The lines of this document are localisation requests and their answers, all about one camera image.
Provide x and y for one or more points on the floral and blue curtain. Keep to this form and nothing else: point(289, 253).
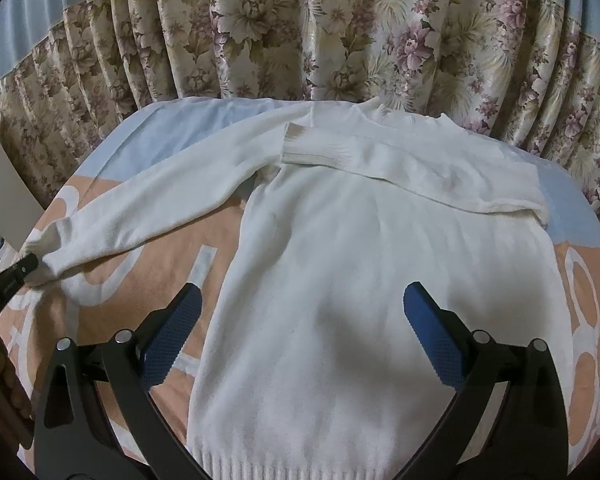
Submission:
point(330, 35)

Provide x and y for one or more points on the orange and blue printed blanket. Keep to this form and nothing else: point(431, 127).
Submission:
point(145, 270)

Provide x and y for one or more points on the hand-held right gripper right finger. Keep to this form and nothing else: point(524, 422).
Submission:
point(432, 335)

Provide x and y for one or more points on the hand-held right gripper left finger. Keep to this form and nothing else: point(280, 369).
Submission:
point(172, 332)

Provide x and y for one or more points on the person's left hand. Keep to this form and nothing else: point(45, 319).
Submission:
point(10, 385)

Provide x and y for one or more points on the white knit sweater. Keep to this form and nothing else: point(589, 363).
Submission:
point(340, 270)

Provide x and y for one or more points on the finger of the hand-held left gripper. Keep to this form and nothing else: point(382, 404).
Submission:
point(5, 282)

